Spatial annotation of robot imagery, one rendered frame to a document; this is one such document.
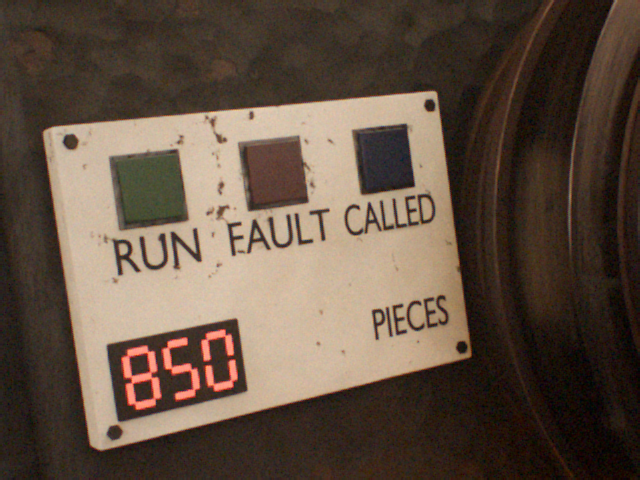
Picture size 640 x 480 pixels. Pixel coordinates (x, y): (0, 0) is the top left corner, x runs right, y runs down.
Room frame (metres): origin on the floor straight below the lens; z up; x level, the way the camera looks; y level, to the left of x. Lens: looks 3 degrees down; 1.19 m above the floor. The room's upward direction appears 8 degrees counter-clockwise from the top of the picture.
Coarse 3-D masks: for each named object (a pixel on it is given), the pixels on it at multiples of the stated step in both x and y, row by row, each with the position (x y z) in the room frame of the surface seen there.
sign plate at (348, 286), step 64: (64, 128) 0.58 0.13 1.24; (128, 128) 0.60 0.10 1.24; (192, 128) 0.61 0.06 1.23; (256, 128) 0.63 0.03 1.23; (320, 128) 0.66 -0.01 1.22; (384, 128) 0.68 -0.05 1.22; (64, 192) 0.58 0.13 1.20; (192, 192) 0.61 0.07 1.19; (320, 192) 0.65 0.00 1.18; (384, 192) 0.68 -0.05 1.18; (448, 192) 0.70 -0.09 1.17; (64, 256) 0.59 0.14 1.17; (128, 256) 0.59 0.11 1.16; (192, 256) 0.61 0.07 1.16; (256, 256) 0.63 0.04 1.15; (320, 256) 0.65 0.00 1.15; (384, 256) 0.67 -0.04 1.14; (448, 256) 0.70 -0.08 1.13; (128, 320) 0.59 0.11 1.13; (192, 320) 0.61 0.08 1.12; (256, 320) 0.63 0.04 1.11; (320, 320) 0.65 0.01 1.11; (384, 320) 0.67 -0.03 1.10; (448, 320) 0.69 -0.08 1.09; (192, 384) 0.60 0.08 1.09; (256, 384) 0.62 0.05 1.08; (320, 384) 0.64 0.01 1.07
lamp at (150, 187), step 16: (128, 160) 0.59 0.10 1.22; (144, 160) 0.59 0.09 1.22; (160, 160) 0.60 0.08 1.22; (176, 160) 0.60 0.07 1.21; (128, 176) 0.59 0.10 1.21; (144, 176) 0.59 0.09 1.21; (160, 176) 0.60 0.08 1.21; (176, 176) 0.60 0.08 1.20; (128, 192) 0.59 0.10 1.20; (144, 192) 0.59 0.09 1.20; (160, 192) 0.60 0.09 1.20; (176, 192) 0.60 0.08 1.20; (128, 208) 0.59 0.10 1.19; (144, 208) 0.59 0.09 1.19; (160, 208) 0.60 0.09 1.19; (176, 208) 0.60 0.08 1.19
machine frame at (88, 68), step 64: (0, 0) 0.59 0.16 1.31; (64, 0) 0.60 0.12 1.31; (128, 0) 0.62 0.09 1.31; (192, 0) 0.64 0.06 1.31; (256, 0) 0.66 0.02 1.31; (320, 0) 0.69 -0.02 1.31; (384, 0) 0.71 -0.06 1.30; (448, 0) 0.74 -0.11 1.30; (512, 0) 0.76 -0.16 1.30; (0, 64) 0.61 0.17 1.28; (64, 64) 0.60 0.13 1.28; (128, 64) 0.62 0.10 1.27; (192, 64) 0.64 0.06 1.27; (256, 64) 0.66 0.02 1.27; (320, 64) 0.68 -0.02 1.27; (384, 64) 0.71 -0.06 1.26; (448, 64) 0.73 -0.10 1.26; (0, 128) 0.63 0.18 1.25; (448, 128) 0.73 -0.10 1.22; (0, 192) 0.65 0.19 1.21; (0, 256) 0.66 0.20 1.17; (0, 320) 0.65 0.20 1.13; (64, 320) 0.59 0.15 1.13; (0, 384) 0.65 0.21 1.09; (64, 384) 0.59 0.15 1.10; (384, 384) 0.69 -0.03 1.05; (448, 384) 0.72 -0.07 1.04; (0, 448) 0.65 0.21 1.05; (64, 448) 0.60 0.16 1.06; (128, 448) 0.60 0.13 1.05; (192, 448) 0.62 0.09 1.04; (256, 448) 0.64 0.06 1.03; (320, 448) 0.66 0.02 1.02; (384, 448) 0.69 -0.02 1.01; (448, 448) 0.71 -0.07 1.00; (512, 448) 0.74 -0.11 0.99
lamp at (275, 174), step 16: (256, 144) 0.63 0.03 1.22; (272, 144) 0.63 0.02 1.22; (288, 144) 0.64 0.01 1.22; (256, 160) 0.63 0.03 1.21; (272, 160) 0.63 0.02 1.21; (288, 160) 0.64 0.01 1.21; (256, 176) 0.63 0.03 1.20; (272, 176) 0.63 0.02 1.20; (288, 176) 0.64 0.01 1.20; (256, 192) 0.63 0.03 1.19; (272, 192) 0.63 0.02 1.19; (288, 192) 0.64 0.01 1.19; (304, 192) 0.64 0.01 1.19
